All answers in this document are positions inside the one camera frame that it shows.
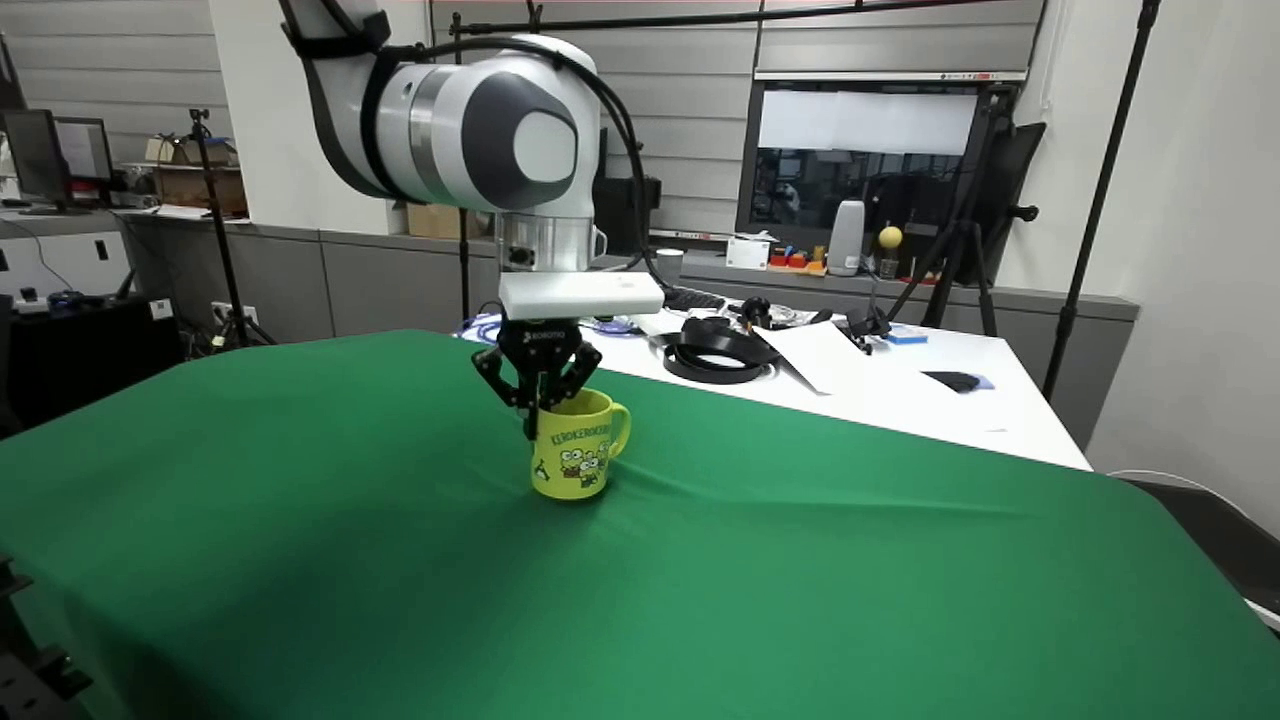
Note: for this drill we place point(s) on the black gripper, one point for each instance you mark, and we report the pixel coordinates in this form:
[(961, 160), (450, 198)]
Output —
[(537, 367)]

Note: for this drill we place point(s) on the yellow-green cartoon mug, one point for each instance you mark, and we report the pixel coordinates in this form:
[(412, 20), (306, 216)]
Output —
[(578, 447)]

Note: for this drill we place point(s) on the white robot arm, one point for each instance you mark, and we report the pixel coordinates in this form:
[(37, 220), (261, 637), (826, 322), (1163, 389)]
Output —
[(508, 136)]

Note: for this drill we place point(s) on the white small box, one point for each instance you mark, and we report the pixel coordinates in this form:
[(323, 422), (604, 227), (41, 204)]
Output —
[(751, 248)]

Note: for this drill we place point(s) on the green table cloth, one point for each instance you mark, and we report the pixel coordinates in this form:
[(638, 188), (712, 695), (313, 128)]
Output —
[(347, 532)]

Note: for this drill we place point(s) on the black tripod left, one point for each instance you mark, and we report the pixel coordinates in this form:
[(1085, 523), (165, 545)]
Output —
[(247, 331)]

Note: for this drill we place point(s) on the black tripod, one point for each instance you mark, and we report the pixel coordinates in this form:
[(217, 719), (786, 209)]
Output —
[(986, 209), (247, 331)]

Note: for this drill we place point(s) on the white jug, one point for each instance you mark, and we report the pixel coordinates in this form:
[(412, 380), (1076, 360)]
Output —
[(847, 246)]

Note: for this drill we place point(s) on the yellow ball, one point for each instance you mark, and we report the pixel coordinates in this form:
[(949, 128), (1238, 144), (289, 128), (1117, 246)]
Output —
[(890, 237)]

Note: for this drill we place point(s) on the cardboard box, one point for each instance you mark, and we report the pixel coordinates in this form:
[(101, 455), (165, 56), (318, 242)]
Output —
[(199, 184)]

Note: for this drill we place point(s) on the black flat pad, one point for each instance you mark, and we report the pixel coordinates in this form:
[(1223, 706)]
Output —
[(961, 380)]

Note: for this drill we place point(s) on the black tripod right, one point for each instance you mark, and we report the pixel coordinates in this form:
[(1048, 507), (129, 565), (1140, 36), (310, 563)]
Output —
[(986, 209)]

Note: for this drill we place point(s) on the black light stand pole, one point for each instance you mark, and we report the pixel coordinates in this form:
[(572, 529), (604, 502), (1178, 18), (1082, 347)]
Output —
[(1097, 200)]

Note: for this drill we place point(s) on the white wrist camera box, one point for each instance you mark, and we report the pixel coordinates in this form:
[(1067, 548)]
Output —
[(578, 292)]

